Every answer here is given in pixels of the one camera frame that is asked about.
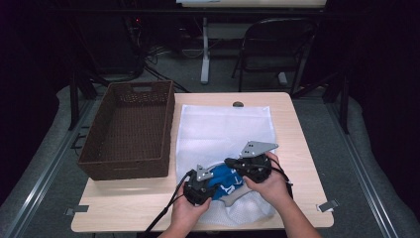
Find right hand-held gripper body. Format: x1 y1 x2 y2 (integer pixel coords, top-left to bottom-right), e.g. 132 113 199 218
231 141 279 183

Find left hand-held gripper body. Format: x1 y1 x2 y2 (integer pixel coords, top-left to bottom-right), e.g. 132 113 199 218
182 164 219 206

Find blue garment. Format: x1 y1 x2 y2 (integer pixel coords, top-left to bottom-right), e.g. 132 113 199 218
207 164 247 201

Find white mesh laundry bag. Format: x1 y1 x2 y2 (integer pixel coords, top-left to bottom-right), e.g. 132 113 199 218
175 104 277 228

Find brown woven basket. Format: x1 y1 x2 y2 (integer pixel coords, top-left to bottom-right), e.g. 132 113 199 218
77 79 176 181

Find person's left hand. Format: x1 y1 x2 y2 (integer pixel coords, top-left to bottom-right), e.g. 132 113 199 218
169 190 213 233

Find person's right hand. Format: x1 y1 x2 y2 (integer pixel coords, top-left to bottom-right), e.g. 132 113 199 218
242 152 294 208

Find grey tape piece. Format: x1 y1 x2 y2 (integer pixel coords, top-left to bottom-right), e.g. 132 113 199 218
316 198 340 212
64 204 90 216

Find white desk leg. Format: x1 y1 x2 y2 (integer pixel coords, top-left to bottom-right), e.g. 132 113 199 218
200 17 211 85

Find black metal stand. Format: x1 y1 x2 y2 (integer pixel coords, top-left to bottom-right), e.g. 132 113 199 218
290 70 351 135
67 70 100 132

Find black folding chair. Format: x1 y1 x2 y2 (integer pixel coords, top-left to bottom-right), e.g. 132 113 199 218
231 18 318 95

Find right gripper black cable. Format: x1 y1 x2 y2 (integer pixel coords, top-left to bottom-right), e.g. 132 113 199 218
266 157 295 199

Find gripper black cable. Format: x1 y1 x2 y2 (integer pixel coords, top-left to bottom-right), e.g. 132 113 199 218
140 170 195 238
266 157 295 199

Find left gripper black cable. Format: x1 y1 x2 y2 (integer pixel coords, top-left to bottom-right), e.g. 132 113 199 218
140 170 195 238

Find aluminium floor rail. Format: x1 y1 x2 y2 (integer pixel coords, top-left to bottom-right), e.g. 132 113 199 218
325 100 400 238
6 98 97 238

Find bundle of floor cables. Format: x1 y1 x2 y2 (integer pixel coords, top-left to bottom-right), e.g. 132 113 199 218
125 16 191 93

